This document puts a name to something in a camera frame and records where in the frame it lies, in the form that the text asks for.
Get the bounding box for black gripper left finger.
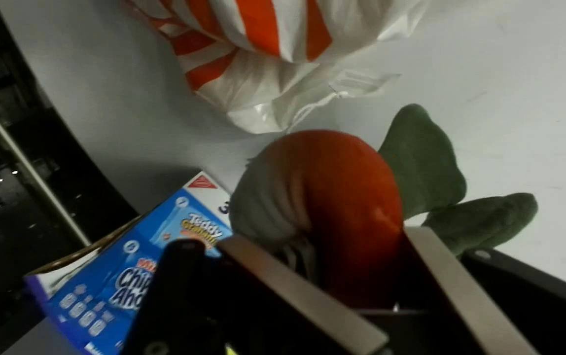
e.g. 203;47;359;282
219;234;389;355

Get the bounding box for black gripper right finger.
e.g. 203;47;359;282
404;226;538;355

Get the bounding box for orange plush flower toy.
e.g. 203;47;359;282
229;102;538;307

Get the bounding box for blue snack variety box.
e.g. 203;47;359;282
26;169;233;355

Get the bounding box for white orange plastic bag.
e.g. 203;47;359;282
124;0;430;134

